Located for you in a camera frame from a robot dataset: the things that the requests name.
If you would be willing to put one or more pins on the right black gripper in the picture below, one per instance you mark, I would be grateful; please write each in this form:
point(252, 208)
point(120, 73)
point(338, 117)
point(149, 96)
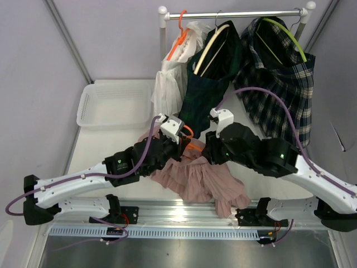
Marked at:
point(211, 151)

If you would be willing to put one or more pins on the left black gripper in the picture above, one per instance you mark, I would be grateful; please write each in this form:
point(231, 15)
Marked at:
point(178, 148)

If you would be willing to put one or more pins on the pink garment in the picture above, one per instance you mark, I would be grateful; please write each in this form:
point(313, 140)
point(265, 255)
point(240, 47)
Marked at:
point(195, 180)

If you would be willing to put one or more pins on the navy white plaid skirt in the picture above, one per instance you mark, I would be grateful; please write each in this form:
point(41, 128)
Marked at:
point(292, 84)

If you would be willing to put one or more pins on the lime green hanger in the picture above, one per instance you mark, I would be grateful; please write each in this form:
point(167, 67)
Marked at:
point(276, 43)

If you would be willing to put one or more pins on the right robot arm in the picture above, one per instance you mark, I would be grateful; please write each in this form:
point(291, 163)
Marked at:
point(333, 201)

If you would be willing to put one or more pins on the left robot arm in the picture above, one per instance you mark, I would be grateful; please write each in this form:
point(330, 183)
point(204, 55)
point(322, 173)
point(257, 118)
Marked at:
point(59, 198)

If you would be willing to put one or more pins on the dark green plaid skirt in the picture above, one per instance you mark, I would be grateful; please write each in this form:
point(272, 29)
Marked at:
point(205, 93)

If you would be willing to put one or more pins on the cream hanger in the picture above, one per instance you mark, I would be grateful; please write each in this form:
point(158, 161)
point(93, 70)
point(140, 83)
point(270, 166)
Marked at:
point(216, 42)

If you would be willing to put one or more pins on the orange hanger with dress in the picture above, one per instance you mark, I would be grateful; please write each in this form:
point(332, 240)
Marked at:
point(181, 39)

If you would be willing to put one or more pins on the white ruffled dress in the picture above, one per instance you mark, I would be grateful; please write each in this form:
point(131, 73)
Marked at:
point(171, 81)

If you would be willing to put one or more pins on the white plastic basket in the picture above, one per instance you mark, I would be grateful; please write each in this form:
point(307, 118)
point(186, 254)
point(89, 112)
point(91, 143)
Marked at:
point(116, 104)

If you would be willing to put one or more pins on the white clothes rack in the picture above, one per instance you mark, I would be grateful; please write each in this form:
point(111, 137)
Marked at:
point(164, 16)

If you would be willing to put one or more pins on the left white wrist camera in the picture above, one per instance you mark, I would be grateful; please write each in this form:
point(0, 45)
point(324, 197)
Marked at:
point(171, 127)

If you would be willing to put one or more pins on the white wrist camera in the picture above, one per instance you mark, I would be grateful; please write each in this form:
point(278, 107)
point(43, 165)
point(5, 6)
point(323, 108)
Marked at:
point(222, 118)
point(171, 127)

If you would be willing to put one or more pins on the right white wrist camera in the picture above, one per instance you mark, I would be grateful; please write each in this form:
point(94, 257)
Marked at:
point(222, 118)

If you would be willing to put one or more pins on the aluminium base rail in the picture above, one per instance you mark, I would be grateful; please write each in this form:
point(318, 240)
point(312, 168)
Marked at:
point(178, 214)

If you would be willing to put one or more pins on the slotted cable duct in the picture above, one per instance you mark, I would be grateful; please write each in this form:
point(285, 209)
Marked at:
point(163, 233)

